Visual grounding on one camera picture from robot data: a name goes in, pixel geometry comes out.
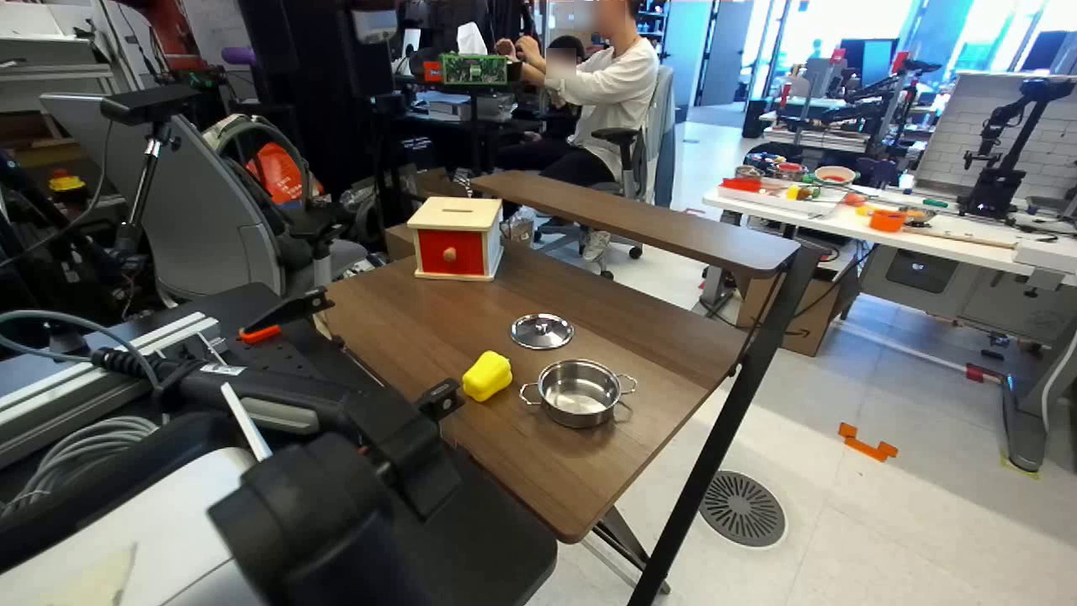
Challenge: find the cream wooden chest box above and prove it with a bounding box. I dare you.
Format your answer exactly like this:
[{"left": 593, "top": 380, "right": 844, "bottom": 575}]
[{"left": 409, "top": 194, "right": 506, "bottom": 284}]

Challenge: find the red chest drawer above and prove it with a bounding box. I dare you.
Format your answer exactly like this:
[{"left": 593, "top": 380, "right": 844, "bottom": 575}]
[{"left": 417, "top": 228, "right": 486, "bottom": 275}]

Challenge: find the round metal pot lid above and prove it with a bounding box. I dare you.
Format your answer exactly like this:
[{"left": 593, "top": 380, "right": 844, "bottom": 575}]
[{"left": 510, "top": 313, "right": 573, "bottom": 350}]

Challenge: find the wooden desk with shelf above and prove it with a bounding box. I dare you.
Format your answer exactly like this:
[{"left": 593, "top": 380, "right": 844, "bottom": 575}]
[{"left": 324, "top": 171, "right": 814, "bottom": 606}]

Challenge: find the small steel pot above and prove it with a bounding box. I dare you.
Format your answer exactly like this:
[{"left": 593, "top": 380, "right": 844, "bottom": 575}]
[{"left": 520, "top": 359, "right": 640, "bottom": 430}]

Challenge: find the person in white shirt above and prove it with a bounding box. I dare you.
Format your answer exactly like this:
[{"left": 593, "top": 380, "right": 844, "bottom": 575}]
[{"left": 494, "top": 0, "right": 661, "bottom": 187}]

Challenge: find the round floor drain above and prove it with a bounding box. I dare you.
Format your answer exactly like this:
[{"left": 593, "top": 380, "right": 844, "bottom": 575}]
[{"left": 701, "top": 473, "right": 785, "bottom": 550}]

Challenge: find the orange floor marker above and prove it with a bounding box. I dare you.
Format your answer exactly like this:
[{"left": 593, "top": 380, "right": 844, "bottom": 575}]
[{"left": 837, "top": 422, "right": 898, "bottom": 460}]

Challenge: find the white work table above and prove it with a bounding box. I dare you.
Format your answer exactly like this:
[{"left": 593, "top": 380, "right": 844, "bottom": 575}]
[{"left": 706, "top": 174, "right": 1077, "bottom": 473}]

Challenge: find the black clamp with orange handle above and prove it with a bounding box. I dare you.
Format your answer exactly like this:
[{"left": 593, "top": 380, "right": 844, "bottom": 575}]
[{"left": 239, "top": 290, "right": 329, "bottom": 348}]

